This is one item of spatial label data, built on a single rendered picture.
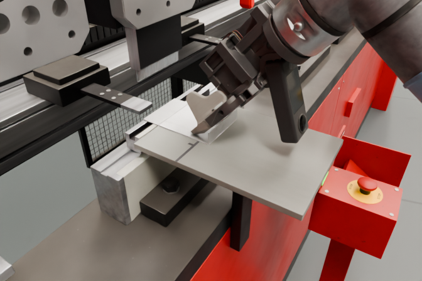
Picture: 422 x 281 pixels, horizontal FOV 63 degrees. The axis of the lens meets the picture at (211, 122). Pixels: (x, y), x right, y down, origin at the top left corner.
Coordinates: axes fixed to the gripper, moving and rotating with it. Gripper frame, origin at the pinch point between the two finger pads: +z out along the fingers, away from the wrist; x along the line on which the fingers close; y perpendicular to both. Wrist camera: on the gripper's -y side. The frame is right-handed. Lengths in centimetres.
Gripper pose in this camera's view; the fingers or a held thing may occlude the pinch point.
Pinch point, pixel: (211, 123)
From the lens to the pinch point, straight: 55.3
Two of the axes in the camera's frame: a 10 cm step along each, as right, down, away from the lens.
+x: -5.3, 4.6, -7.1
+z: -5.5, 4.5, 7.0
